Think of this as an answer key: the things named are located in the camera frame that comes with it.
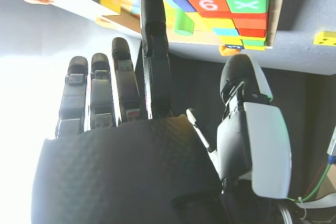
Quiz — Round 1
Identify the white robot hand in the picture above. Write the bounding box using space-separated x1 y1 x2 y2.
30 0 292 224

